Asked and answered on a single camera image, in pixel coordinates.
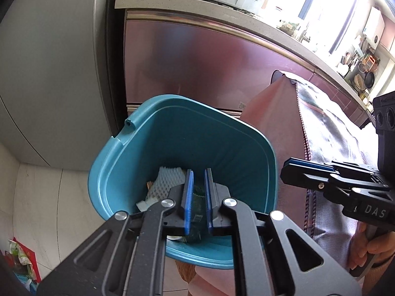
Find pink wall cabinet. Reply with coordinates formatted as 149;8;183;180
379;21;395;50

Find dark framed window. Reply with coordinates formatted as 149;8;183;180
262;0;362;54

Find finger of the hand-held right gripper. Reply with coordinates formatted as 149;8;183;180
285;157;381;176
280;164;391;202

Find checked grey cloth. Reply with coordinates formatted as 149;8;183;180
293;78;381;255

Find small white foam net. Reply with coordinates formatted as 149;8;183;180
144;166;187;204

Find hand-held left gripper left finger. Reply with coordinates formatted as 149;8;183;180
37;169;196;296

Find pink table cover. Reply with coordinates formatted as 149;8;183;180
188;71;372;296

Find grey refrigerator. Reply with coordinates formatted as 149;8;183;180
0;0;124;174

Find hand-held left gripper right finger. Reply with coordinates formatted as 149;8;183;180
204;168;363;296

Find purple kitchen counter cabinets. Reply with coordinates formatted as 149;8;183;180
115;0;376;130

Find teal plastic trash bin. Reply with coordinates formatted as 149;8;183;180
88;94;277;271

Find steel kitchen faucet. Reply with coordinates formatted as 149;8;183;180
297;21;311;42

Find person's right forearm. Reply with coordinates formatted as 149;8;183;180
362;260;395;296

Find white water heater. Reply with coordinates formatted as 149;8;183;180
364;6;386;49

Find person's right hand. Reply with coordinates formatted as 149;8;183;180
347;223;372;270

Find red green plastic bag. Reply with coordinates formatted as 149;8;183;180
5;237;42;285

